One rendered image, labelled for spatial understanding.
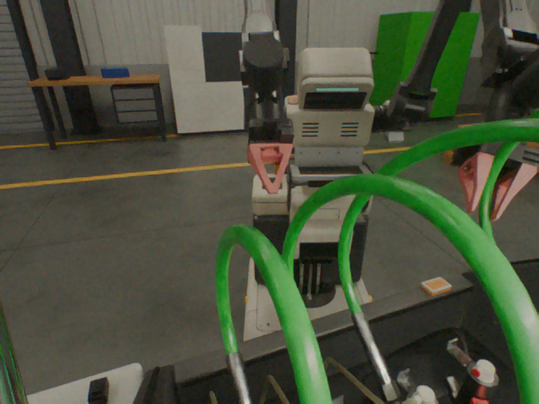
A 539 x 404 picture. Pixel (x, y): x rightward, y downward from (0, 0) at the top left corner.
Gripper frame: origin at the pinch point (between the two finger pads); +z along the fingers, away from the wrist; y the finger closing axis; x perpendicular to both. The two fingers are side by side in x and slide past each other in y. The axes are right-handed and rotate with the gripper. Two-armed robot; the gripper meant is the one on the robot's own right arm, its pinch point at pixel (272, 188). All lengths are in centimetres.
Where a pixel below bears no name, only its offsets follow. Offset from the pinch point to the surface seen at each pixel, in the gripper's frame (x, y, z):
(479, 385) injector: 18.5, 10.1, 26.7
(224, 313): -7.4, 8.3, 18.0
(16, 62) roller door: -330, -391, -378
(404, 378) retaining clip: 11.2, 9.1, 25.7
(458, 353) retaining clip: 18.7, 7.5, 24.0
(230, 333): -6.8, 7.6, 20.1
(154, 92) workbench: -114, -352, -294
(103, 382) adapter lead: -24.5, -5.8, 25.3
